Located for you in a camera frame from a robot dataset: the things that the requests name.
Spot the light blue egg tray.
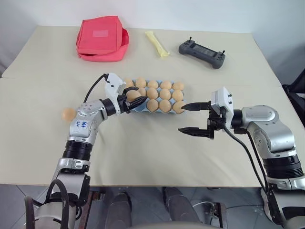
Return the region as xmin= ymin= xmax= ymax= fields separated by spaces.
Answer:
xmin=123 ymin=80 xmax=186 ymax=115

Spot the black object beside table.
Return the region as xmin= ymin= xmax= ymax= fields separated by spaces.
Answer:
xmin=282 ymin=70 xmax=305 ymax=125

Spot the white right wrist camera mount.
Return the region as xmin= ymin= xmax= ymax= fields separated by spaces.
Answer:
xmin=210 ymin=86 xmax=235 ymax=117

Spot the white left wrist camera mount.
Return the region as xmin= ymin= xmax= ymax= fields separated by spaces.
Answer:
xmin=104 ymin=73 xmax=127 ymax=114

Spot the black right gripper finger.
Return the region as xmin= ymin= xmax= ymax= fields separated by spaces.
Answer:
xmin=177 ymin=127 xmax=210 ymax=139
xmin=182 ymin=101 xmax=212 ymax=112

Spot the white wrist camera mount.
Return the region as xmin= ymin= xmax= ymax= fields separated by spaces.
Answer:
xmin=104 ymin=73 xmax=127 ymax=114
xmin=210 ymin=86 xmax=235 ymax=117

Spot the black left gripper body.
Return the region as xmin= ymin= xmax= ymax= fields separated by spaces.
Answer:
xmin=118 ymin=94 xmax=134 ymax=114

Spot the black left shoulder cable loop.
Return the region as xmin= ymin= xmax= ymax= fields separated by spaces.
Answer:
xmin=23 ymin=178 xmax=83 ymax=229

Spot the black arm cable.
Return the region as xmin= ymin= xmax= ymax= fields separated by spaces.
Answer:
xmin=223 ymin=126 xmax=270 ymax=191
xmin=83 ymin=73 xmax=108 ymax=104

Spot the dark rounded shape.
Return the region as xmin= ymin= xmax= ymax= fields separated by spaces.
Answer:
xmin=110 ymin=192 xmax=133 ymax=225
xmin=162 ymin=187 xmax=201 ymax=222

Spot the pale yellow plastic packet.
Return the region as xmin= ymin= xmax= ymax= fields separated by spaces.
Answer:
xmin=144 ymin=30 xmax=170 ymax=58

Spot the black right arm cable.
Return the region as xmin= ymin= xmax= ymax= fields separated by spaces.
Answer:
xmin=223 ymin=126 xmax=270 ymax=191

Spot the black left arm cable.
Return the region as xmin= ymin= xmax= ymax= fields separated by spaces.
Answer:
xmin=83 ymin=73 xmax=108 ymax=104

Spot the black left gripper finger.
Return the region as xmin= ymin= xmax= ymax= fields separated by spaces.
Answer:
xmin=122 ymin=86 xmax=140 ymax=96
xmin=126 ymin=96 xmax=149 ymax=111

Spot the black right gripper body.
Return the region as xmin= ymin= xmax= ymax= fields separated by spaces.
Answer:
xmin=206 ymin=107 xmax=226 ymax=140

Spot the grey handheld remote controller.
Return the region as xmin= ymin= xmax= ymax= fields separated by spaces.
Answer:
xmin=178 ymin=36 xmax=227 ymax=70

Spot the red fabric bag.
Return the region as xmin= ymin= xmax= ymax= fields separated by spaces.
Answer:
xmin=76 ymin=15 xmax=130 ymax=62

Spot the rusty metal table frame bar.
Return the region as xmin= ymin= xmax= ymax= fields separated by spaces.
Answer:
xmin=83 ymin=187 xmax=107 ymax=229

